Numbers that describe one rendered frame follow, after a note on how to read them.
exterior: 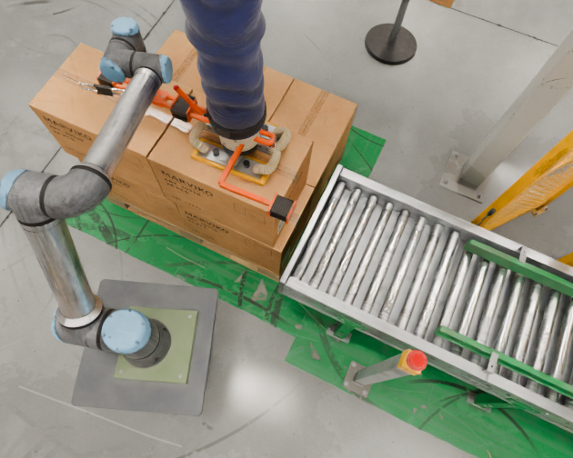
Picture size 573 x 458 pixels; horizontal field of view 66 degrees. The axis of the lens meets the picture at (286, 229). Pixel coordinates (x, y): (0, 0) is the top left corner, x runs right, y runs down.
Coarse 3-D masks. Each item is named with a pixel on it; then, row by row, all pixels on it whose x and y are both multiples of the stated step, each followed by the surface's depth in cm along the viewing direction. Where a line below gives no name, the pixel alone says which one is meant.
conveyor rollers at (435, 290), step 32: (352, 192) 233; (320, 224) 223; (384, 224) 225; (416, 224) 227; (352, 256) 219; (384, 256) 219; (448, 256) 220; (352, 288) 212; (416, 288) 213; (480, 288) 214; (512, 288) 216; (384, 320) 206; (448, 320) 208; (512, 320) 209; (544, 320) 211; (544, 352) 204
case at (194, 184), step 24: (192, 120) 196; (168, 144) 191; (288, 144) 194; (312, 144) 196; (168, 168) 188; (192, 168) 187; (216, 168) 188; (288, 168) 189; (168, 192) 215; (192, 192) 200; (216, 192) 187; (264, 192) 185; (288, 192) 190; (216, 216) 214; (240, 216) 200; (264, 216) 187; (264, 240) 214
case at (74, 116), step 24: (72, 72) 204; (96, 72) 204; (48, 96) 198; (72, 96) 198; (96, 96) 199; (120, 96) 200; (48, 120) 202; (72, 120) 194; (96, 120) 194; (144, 120) 195; (168, 120) 196; (72, 144) 217; (144, 144) 191; (120, 168) 217; (144, 168) 202
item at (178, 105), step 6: (180, 96) 183; (192, 96) 182; (174, 102) 181; (180, 102) 182; (174, 108) 181; (180, 108) 181; (186, 108) 181; (192, 108) 181; (174, 114) 183; (180, 114) 180; (186, 114) 180; (186, 120) 183
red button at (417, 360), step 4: (412, 352) 154; (416, 352) 154; (420, 352) 154; (408, 356) 153; (412, 356) 153; (416, 356) 153; (420, 356) 153; (424, 356) 153; (408, 360) 153; (412, 360) 152; (416, 360) 152; (420, 360) 153; (424, 360) 153; (408, 364) 152; (412, 364) 152; (416, 364) 152; (420, 364) 152; (424, 364) 152; (412, 368) 152; (416, 368) 152; (420, 368) 152; (424, 368) 152
